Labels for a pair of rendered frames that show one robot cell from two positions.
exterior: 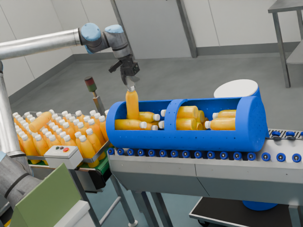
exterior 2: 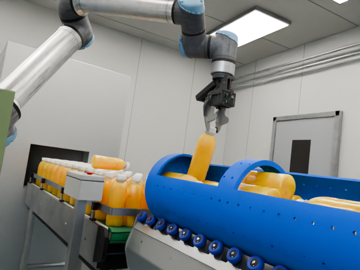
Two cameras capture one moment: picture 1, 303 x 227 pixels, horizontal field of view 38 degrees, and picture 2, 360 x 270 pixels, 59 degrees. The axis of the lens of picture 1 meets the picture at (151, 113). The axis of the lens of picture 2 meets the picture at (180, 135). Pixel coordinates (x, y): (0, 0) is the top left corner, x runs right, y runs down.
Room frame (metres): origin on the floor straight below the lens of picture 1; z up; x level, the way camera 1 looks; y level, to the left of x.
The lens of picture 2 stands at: (1.16, -0.21, 1.18)
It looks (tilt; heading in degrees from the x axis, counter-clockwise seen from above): 6 degrees up; 18
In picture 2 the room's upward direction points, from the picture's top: 7 degrees clockwise
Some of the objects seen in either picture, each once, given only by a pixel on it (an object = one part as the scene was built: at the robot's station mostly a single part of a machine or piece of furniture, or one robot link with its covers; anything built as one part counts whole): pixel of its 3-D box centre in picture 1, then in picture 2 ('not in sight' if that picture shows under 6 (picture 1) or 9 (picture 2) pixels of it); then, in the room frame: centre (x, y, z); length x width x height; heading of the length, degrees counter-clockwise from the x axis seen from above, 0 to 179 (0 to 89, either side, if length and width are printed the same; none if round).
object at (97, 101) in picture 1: (121, 157); not in sight; (2.98, 0.34, 0.55); 0.04 x 0.04 x 1.10; 53
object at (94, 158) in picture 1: (109, 141); (154, 212); (2.51, 0.31, 0.96); 0.40 x 0.01 x 0.03; 143
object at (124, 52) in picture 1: (121, 51); (223, 70); (2.32, 0.04, 1.56); 0.10 x 0.09 x 0.05; 143
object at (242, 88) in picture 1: (235, 90); not in sight; (2.47, -0.55, 1.03); 0.28 x 0.28 x 0.01
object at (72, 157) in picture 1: (63, 156); (83, 185); (2.35, 0.59, 1.05); 0.20 x 0.10 x 0.10; 53
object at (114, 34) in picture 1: (116, 37); (224, 49); (2.32, 0.04, 1.65); 0.10 x 0.09 x 0.12; 94
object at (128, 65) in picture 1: (127, 65); (221, 91); (2.32, 0.04, 1.48); 0.09 x 0.08 x 0.12; 53
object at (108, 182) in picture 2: (73, 151); (105, 197); (2.48, 0.55, 1.00); 0.07 x 0.07 x 0.19
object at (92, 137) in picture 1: (95, 144); (132, 202); (2.46, 0.40, 1.00); 0.07 x 0.07 x 0.19
